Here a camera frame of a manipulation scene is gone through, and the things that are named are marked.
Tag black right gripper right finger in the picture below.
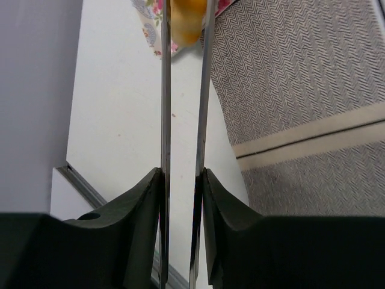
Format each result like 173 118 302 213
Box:
202 170 384 288

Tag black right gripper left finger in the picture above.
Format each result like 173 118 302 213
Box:
1 168 162 288

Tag metal tongs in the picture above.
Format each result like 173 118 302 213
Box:
159 1 216 288

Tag yellow glazed bread bun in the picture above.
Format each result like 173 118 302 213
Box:
169 0 207 48

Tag blue grey patchwork placemat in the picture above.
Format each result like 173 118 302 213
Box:
211 1 384 216

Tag floral serving tray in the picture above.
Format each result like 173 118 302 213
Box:
131 0 236 59

